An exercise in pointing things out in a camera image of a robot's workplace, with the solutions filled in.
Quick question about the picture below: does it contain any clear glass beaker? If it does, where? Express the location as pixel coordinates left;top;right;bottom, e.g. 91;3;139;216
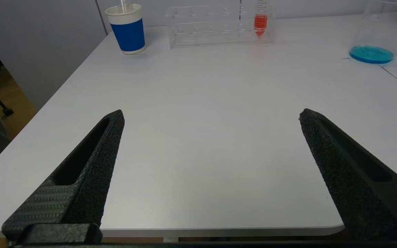
349;0;397;65

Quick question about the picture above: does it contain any blue white paper cup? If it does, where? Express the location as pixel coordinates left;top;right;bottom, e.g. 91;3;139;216
105;3;146;55

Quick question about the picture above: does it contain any test tube with red pigment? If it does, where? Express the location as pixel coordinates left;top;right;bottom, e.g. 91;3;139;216
254;0;268;38

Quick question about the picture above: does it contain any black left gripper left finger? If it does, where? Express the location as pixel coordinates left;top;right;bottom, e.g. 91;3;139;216
1;110;125;246

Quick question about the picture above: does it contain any clear acrylic test tube rack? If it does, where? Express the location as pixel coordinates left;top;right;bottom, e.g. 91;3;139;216
166;3;275;49

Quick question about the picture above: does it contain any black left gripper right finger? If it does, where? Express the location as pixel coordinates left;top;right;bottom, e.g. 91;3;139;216
299;108;397;241

